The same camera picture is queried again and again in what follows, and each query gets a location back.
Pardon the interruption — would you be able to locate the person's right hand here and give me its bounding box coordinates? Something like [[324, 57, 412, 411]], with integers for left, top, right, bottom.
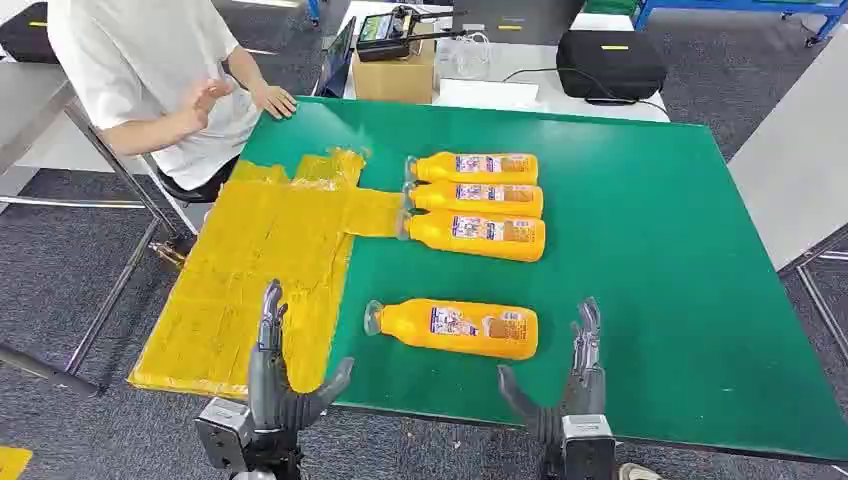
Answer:
[[187, 78, 236, 131]]

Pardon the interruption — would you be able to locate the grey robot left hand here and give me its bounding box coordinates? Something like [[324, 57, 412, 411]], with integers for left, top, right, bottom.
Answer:
[[246, 278, 356, 433]]

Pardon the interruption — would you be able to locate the person's left hand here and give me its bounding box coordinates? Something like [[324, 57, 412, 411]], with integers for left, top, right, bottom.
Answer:
[[251, 84, 299, 121]]

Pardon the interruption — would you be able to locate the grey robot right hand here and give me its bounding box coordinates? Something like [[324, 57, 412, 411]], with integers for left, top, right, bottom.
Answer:
[[496, 296, 607, 480]]

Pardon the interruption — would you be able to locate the orange drink bottle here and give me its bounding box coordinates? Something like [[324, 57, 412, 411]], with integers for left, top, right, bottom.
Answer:
[[402, 181, 545, 219], [362, 298, 540, 362], [404, 151, 540, 187], [396, 209, 548, 264]]

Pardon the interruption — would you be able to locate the dark laptop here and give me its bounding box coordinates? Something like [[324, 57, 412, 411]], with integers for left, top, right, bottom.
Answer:
[[312, 16, 358, 99]]

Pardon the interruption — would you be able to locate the person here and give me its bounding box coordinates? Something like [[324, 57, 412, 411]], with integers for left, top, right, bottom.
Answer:
[[46, 0, 263, 203]]

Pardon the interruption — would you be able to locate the black stool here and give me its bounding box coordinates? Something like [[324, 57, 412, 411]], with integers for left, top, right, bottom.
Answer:
[[155, 155, 240, 205]]

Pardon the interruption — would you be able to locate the pale shoe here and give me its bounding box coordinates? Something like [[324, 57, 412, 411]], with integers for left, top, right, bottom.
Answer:
[[617, 462, 664, 480]]

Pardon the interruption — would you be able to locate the brown cardboard box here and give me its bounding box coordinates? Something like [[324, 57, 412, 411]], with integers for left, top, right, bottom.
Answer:
[[351, 39, 437, 105]]

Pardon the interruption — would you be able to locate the black remote controller with antennas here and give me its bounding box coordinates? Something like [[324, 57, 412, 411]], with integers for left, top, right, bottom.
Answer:
[[355, 5, 468, 64]]

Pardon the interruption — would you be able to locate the green table mat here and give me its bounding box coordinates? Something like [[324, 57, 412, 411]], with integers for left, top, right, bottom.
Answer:
[[239, 97, 848, 463]]

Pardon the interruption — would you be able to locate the brass table foot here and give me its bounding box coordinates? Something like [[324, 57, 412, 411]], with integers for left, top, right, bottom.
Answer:
[[146, 239, 193, 272]]

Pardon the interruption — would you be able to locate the black case with yellow label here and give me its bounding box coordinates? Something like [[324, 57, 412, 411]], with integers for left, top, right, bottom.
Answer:
[[555, 29, 668, 102], [452, 0, 588, 46], [0, 1, 61, 66]]

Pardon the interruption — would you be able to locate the flat white box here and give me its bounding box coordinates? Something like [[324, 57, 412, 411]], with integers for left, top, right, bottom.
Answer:
[[438, 78, 541, 111]]

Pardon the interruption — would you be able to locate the white table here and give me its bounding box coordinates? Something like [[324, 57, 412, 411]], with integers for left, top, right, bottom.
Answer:
[[341, 0, 670, 124]]

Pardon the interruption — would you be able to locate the yellow floor sticker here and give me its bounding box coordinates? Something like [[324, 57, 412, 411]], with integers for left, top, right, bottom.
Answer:
[[0, 445, 33, 480]]

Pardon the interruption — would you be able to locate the grey table with metal legs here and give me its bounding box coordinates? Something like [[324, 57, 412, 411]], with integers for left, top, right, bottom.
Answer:
[[727, 26, 848, 372]]

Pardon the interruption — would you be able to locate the green crate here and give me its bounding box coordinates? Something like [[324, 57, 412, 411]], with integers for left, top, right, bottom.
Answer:
[[582, 0, 641, 16]]

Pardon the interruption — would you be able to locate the blue metal rack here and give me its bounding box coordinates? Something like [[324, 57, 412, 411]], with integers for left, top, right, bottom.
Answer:
[[632, 0, 848, 48]]

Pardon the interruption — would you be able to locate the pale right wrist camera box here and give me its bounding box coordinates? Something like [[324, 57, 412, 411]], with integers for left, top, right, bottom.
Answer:
[[561, 414, 617, 480]]

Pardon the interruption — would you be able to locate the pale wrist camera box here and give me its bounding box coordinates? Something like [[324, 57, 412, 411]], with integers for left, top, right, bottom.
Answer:
[[561, 414, 617, 480], [193, 397, 256, 473]]

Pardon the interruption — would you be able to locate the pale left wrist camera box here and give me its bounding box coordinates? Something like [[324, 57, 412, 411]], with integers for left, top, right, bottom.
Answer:
[[193, 397, 256, 473]]

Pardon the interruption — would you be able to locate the steel frame table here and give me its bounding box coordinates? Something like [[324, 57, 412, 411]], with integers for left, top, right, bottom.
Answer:
[[0, 62, 200, 399]]

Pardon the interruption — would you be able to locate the clear bag of white cable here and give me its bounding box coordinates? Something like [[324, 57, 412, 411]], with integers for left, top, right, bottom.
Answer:
[[435, 31, 493, 82]]

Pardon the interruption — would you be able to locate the black cable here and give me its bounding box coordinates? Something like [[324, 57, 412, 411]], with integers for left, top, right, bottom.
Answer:
[[502, 66, 669, 115]]

